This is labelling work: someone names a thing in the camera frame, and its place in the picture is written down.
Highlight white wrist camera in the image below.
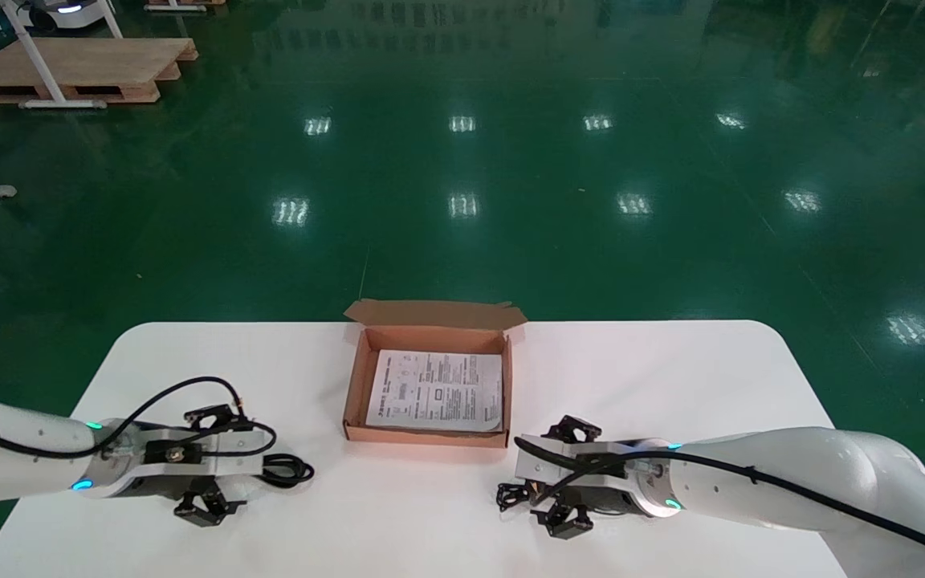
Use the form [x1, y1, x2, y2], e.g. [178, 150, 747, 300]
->
[141, 427, 272, 480]
[515, 438, 650, 484]

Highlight black corded computer mouse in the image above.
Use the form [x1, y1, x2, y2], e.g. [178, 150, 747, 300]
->
[497, 480, 544, 515]

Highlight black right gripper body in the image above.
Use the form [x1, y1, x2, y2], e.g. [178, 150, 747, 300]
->
[547, 480, 640, 515]

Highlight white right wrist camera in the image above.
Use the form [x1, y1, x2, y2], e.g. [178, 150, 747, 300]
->
[515, 438, 650, 484]

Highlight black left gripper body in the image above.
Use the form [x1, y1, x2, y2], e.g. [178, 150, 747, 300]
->
[127, 472, 261, 496]

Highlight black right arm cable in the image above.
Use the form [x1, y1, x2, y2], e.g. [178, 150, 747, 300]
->
[515, 438, 925, 567]

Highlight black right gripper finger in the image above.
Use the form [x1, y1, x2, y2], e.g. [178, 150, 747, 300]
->
[541, 415, 601, 444]
[531, 502, 594, 539]

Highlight black power cable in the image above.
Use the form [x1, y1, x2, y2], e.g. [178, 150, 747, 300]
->
[258, 454, 316, 489]

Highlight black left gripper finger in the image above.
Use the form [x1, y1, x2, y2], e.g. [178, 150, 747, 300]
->
[173, 488, 248, 527]
[184, 405, 245, 432]

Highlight white printed instruction sheet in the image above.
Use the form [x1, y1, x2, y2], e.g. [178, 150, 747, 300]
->
[365, 349, 505, 432]

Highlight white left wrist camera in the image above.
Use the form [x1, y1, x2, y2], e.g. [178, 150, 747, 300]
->
[141, 427, 272, 480]

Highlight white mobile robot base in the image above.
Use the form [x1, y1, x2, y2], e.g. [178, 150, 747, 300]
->
[17, 0, 110, 31]

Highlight white table frame legs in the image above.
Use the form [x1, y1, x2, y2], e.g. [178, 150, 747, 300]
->
[0, 0, 108, 198]

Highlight brown cardboard storage box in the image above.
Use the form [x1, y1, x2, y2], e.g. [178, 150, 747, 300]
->
[342, 299, 528, 449]

